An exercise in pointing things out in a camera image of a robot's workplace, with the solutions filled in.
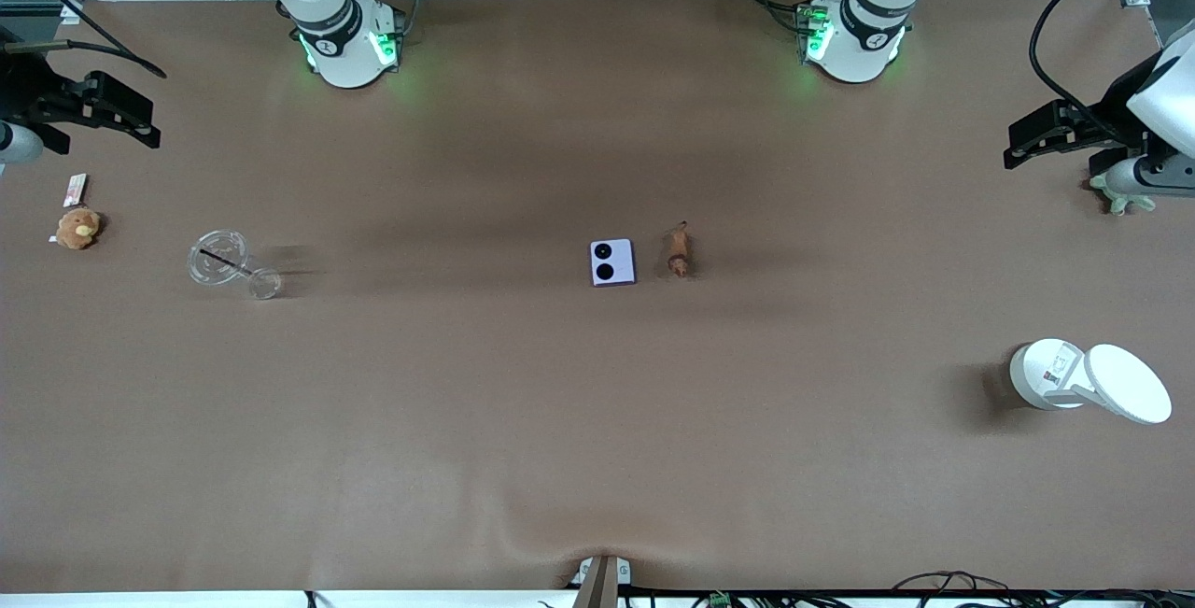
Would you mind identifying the brown lion figurine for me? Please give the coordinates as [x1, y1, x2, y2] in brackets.
[664, 221, 695, 279]

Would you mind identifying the lilac flip phone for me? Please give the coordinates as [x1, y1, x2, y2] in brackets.
[589, 239, 638, 288]

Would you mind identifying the green plush turtle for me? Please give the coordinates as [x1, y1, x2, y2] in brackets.
[1088, 174, 1159, 217]

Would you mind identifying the brown plush bear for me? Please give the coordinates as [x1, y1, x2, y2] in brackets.
[51, 206, 104, 250]

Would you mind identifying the clear glass goblet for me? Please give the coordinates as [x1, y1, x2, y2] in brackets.
[189, 230, 284, 301]

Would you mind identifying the thin black stick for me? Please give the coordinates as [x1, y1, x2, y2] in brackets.
[199, 249, 254, 276]

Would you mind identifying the white open-lid container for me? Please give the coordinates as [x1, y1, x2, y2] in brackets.
[1008, 339, 1173, 426]

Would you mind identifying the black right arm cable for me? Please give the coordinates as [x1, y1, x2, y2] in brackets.
[0, 38, 168, 79]

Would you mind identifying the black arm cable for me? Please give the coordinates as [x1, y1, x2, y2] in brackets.
[1029, 0, 1195, 147]
[0, 38, 168, 79]

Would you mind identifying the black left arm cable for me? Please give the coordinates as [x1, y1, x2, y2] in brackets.
[1029, 0, 1195, 147]

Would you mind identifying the black cable bundle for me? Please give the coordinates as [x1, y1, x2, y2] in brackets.
[644, 572, 1195, 608]

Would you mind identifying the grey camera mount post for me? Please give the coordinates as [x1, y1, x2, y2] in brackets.
[573, 555, 632, 608]

